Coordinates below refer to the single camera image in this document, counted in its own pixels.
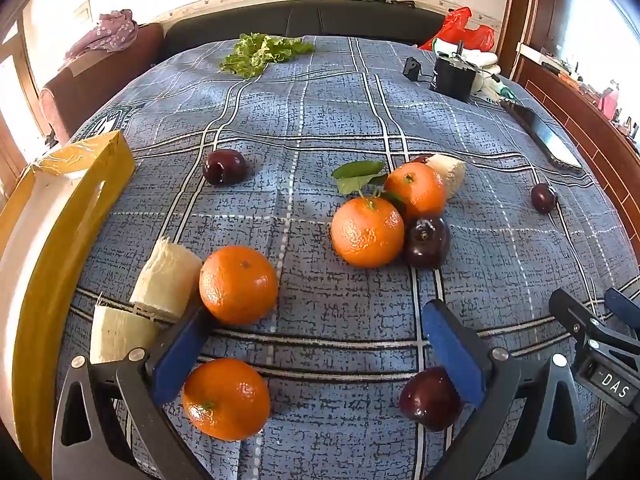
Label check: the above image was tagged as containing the pink floral cloth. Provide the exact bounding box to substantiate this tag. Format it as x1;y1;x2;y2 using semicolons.
59;9;139;68

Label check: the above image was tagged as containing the wooden framed window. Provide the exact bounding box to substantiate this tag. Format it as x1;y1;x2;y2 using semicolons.
0;10;48;201

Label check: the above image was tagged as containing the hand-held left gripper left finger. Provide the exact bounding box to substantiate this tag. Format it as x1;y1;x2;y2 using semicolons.
51;305;216;480

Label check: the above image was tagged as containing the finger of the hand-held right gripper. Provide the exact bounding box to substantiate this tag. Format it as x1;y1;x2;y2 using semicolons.
605;287;640;331
548;288;613;348

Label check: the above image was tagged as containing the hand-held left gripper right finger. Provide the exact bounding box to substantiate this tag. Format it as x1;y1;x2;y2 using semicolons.
421;299;588;480

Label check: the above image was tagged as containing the black box device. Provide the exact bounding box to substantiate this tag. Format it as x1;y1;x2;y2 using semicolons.
429;40;481;103

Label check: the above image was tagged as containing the wooden cabinet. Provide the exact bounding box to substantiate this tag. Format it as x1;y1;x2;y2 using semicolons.
510;0;640;261

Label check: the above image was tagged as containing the blue plaid blanket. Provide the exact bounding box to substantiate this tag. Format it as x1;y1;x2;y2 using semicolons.
55;35;640;480

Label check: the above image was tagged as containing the brown armchair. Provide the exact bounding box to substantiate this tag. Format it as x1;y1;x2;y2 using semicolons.
39;22;166;146

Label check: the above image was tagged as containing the orange with green leaves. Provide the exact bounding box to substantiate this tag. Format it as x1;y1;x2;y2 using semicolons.
330;161;406;269

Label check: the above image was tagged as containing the dark red plum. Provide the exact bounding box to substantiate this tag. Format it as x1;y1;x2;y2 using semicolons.
530;183;558;214
398;366;464;432
404;216;451;270
202;149;248;186

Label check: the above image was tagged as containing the yellow cardboard box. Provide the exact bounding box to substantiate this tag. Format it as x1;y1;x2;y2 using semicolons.
0;130;137;480

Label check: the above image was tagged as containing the black padded headboard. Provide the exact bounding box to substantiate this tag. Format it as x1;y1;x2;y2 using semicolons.
159;0;448;63

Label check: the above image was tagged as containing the red plastic bag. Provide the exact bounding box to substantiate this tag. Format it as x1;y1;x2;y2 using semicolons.
419;6;496;53

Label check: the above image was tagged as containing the green lettuce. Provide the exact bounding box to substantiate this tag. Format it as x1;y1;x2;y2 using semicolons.
219;33;316;79

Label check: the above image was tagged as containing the peeled sugarcane piece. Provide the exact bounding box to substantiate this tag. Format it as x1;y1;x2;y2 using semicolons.
129;236;203;322
90;305;162;365
426;153;467;202

